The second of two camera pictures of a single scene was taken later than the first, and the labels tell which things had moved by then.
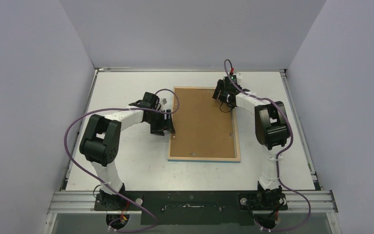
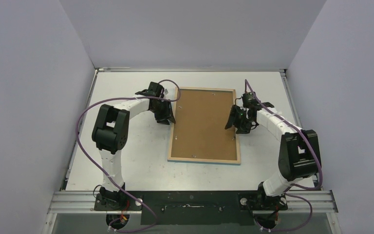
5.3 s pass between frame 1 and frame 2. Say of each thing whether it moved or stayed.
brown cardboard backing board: stayed
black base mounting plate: stayed
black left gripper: moved
